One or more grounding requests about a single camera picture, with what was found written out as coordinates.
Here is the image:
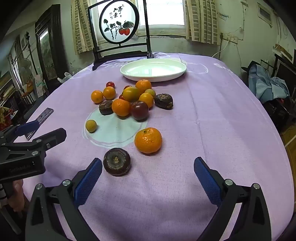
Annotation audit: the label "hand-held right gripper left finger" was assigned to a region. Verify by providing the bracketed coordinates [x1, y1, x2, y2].
[25, 158, 103, 241]

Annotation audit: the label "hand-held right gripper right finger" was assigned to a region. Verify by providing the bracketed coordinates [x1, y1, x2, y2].
[194, 157, 272, 241]

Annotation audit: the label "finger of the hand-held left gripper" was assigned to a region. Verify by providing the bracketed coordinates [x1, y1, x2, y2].
[0, 127, 67, 160]
[0, 120, 41, 145]

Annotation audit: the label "yellow-green kumquat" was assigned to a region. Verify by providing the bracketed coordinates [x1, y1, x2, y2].
[85, 119, 97, 133]

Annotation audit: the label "small orange tangerine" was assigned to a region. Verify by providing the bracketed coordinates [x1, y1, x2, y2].
[103, 86, 116, 100]
[139, 93, 154, 108]
[91, 90, 104, 104]

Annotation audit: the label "dark purple tomato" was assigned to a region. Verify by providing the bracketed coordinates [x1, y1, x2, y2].
[131, 101, 149, 121]

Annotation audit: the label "white plate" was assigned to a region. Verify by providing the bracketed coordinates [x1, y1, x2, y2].
[120, 58, 187, 82]

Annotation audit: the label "person's left hand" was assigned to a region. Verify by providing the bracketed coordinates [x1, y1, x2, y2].
[8, 179, 25, 213]

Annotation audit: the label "grey smartphone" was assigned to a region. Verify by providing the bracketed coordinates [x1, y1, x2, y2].
[26, 108, 54, 141]

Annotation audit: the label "purple tablecloth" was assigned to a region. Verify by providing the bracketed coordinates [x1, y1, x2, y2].
[14, 52, 294, 241]

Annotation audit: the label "standing fan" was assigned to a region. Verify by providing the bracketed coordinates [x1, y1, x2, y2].
[18, 58, 36, 78]

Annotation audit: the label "clear plastic bag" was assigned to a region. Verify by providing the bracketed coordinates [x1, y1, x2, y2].
[57, 72, 75, 83]

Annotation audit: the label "large orange mandarin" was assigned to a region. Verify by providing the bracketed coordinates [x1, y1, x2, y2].
[134, 127, 162, 154]

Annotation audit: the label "dark wooden framed mirror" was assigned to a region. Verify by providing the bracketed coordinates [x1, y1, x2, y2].
[35, 5, 68, 82]

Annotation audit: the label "checked curtain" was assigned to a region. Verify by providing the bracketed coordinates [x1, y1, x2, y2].
[70, 0, 102, 55]
[185, 0, 221, 45]

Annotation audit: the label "blue clothes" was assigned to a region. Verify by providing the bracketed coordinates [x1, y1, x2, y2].
[248, 64, 290, 102]

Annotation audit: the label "dark cloth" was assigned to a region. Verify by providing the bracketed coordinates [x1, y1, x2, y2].
[242, 61, 262, 77]

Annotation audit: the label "round painted table screen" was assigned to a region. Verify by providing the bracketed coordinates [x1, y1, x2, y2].
[87, 0, 155, 71]

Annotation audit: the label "white power strip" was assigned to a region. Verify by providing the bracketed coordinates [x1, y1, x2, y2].
[221, 34, 238, 44]

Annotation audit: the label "window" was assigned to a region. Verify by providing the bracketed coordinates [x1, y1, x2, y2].
[136, 0, 187, 36]

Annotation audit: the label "white cable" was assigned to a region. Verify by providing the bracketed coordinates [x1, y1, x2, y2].
[211, 40, 229, 58]

